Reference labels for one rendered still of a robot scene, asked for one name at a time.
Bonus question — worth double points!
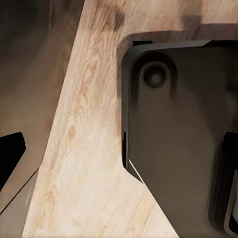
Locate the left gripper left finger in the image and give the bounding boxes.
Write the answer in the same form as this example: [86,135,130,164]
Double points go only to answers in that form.
[0,132,26,191]

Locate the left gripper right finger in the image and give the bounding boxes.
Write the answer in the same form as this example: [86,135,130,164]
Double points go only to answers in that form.
[222,132,238,172]

